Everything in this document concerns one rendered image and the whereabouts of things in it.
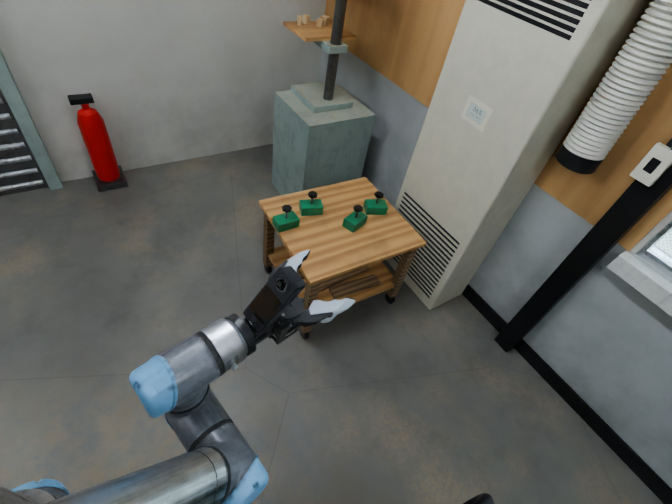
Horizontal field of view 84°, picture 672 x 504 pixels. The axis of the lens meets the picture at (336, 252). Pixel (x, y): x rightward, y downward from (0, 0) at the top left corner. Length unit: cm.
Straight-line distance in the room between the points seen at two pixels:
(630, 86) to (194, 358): 149
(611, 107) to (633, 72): 11
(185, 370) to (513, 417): 185
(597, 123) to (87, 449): 228
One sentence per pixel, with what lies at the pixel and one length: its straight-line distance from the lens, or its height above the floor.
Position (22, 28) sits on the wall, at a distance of 273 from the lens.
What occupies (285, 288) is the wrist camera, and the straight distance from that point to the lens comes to 56.
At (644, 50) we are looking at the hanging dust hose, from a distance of 160.
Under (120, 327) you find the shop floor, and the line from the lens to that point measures 219.
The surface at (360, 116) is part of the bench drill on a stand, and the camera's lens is 243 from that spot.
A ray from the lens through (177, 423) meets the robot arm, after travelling 67.
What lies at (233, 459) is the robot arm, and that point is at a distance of 61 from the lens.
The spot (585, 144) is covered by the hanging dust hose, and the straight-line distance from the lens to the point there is 168.
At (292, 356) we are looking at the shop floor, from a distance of 199.
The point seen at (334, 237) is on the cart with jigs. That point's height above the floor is 53.
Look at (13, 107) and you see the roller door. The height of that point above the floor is 56.
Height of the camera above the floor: 176
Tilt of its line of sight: 46 degrees down
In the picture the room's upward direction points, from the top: 12 degrees clockwise
